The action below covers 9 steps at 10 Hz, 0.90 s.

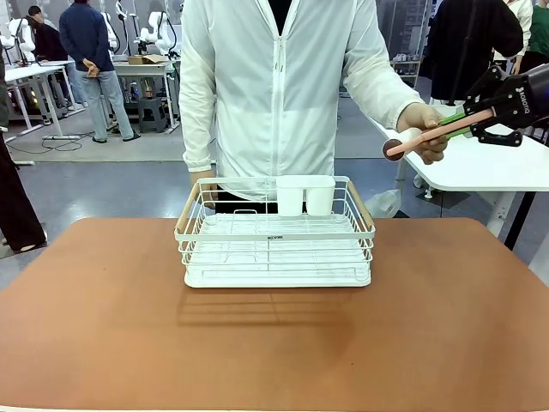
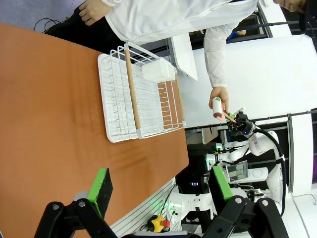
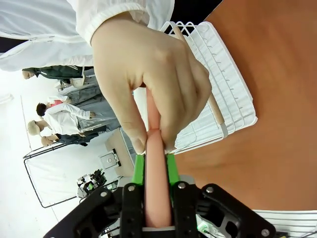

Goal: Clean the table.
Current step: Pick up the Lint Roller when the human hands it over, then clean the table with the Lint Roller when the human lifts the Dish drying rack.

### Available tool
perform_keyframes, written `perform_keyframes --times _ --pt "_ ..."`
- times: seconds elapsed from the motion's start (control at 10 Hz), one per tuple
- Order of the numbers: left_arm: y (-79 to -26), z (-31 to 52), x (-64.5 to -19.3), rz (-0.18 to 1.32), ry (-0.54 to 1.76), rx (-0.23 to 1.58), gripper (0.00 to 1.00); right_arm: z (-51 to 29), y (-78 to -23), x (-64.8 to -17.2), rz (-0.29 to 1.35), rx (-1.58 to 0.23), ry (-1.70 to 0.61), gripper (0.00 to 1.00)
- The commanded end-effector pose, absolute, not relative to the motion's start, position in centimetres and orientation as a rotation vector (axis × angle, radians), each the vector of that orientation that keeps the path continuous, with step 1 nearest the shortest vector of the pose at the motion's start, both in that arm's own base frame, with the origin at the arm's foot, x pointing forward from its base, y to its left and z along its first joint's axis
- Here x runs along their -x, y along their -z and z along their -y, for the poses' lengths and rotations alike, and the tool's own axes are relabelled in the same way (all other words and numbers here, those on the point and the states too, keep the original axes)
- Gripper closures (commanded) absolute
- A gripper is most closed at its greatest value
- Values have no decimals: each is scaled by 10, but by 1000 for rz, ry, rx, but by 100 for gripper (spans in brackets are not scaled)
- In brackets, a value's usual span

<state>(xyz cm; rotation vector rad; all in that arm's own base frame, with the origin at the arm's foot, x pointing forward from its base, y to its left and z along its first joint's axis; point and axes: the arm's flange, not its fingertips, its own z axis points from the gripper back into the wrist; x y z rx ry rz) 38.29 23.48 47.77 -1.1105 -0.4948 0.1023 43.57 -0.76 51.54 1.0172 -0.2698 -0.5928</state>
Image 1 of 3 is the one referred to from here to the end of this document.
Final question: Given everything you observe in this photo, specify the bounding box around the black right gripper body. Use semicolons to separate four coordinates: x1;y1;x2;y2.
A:
492;63;549;130

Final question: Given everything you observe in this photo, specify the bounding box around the pink spatula with brown head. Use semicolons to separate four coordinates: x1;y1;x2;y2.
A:
382;108;495;162

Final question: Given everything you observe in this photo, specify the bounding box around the person's left forearm white sleeve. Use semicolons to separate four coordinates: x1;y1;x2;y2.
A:
338;0;426;132

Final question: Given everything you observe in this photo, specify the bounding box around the person's right forearm white sleeve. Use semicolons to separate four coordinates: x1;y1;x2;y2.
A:
178;0;220;173

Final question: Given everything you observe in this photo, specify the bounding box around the person's left hand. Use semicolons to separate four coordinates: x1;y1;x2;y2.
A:
395;101;450;167

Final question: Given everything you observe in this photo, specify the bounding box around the person's right hand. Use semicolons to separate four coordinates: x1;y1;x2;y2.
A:
200;170;218;210

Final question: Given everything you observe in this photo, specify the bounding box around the white rounded side table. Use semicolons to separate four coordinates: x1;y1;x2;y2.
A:
367;113;549;261

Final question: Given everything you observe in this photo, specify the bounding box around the bystander in black coat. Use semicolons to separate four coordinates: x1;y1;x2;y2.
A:
421;0;525;106

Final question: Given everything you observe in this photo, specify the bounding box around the bystander in green top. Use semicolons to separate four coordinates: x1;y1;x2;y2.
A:
518;0;549;75

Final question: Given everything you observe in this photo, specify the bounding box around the bystander in cream jacket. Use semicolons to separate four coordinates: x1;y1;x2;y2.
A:
491;0;534;76

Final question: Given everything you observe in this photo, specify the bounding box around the clear plastic bag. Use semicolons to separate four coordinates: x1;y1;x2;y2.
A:
364;188;403;219

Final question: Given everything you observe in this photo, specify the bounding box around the white plastic cutlery holder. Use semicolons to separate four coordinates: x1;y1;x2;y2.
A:
274;174;337;217

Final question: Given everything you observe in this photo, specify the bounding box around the person's torso white jacket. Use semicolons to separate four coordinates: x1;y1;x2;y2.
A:
201;0;387;202

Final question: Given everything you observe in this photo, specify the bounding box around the white drip tray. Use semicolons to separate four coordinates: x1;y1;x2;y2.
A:
184;213;372;289

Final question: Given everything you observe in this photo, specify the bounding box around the grey plastic stool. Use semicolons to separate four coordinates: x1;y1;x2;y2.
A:
136;97;169;134

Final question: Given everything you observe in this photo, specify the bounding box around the white workbench desk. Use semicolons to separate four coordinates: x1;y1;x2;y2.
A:
3;59;87;142
112;59;182;130

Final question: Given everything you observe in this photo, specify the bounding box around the cardboard box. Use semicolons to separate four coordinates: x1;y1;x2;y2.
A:
127;53;168;66

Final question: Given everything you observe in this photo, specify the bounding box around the bystander in navy top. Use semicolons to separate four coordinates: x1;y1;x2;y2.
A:
58;0;142;144

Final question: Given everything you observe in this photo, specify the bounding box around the seated bystander in dark clothes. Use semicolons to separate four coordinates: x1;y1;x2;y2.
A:
24;5;69;63

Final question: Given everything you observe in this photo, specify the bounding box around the bystander in black trousers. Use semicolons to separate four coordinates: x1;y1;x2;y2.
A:
0;40;49;253

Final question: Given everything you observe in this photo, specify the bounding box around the wooden rack handle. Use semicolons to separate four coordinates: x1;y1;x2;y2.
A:
346;180;376;231
174;182;202;233

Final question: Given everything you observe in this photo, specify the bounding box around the white wire dish rack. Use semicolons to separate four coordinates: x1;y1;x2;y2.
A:
173;175;377;288

